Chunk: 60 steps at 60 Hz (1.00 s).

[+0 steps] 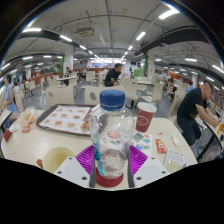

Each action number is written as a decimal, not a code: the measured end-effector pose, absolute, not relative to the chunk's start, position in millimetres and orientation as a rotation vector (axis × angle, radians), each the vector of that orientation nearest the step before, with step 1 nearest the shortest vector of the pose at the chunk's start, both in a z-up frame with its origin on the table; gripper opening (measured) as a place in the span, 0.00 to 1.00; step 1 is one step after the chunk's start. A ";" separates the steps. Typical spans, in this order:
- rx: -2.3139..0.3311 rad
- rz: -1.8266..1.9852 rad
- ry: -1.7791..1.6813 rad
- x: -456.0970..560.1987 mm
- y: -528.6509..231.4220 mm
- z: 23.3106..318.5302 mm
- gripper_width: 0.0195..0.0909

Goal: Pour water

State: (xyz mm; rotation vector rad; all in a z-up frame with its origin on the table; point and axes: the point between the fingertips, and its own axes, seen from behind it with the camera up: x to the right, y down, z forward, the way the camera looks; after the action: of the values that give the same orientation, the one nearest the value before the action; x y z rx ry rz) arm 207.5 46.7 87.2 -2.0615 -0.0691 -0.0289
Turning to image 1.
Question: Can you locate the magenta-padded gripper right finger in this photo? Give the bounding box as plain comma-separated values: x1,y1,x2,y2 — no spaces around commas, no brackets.
128,144,171,188

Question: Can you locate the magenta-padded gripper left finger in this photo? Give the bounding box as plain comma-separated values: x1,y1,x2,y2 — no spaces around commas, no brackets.
54,144,98,189

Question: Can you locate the clear blue-capped water bottle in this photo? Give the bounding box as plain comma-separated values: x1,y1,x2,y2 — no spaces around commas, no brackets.
88,89,136,181

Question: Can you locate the clear plastic wrapped packet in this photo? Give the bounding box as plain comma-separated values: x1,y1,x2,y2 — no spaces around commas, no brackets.
163,148,188,174

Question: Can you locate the colourful printed leaflet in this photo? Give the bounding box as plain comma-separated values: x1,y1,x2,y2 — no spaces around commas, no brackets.
130,131,154,156

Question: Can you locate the small white sachet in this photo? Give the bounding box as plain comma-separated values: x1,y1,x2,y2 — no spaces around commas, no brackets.
170,133,182,148

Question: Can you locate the flat round red coaster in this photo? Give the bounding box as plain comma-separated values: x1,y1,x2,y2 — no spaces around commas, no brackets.
95,166,125,189

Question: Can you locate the round brown bun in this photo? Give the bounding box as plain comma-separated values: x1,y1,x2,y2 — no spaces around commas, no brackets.
79,121,91,133

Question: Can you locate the red paper cup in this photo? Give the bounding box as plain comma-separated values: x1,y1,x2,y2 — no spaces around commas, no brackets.
135,101,158,134

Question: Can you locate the printed paper tray liner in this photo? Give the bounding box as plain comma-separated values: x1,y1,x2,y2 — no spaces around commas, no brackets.
39,105,93,134

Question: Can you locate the brown plastic food tray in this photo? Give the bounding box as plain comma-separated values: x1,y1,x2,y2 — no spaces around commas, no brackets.
35,103,101,136

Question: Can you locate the white crumpled napkin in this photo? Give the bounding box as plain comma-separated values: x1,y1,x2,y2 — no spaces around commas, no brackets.
89,103,101,114

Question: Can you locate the clear plastic food bag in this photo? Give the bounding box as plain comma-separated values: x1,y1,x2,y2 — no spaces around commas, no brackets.
18,107,38,131

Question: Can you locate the dark red flat pouch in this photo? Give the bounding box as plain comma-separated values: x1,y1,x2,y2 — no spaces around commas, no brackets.
3,129,14,143

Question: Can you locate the beige dark-edged side table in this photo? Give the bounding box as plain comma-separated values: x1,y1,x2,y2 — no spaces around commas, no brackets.
0,108,13,129
199,116,224,161

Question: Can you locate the beige chair with oval hole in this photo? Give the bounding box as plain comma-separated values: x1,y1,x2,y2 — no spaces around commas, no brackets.
83,85,126,107
44,85,76,109

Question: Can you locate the person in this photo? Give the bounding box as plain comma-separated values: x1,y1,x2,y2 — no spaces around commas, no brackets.
168,76,178,99
63,67,74,87
104,63,123,88
176,79,221,148
0,83,19,121
185,80,196,94

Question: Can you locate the group of beige chairs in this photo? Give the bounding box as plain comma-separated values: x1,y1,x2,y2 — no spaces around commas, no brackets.
13,69,183,118

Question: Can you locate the ceiling air conditioner unit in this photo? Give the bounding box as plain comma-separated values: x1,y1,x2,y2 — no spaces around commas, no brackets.
74,26,96,38

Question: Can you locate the group of ceiling lights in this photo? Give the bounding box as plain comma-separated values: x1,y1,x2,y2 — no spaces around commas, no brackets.
0,8,224,84

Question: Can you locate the cream mug with brown handle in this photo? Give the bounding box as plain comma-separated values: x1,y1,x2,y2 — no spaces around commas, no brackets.
35,146,77,174

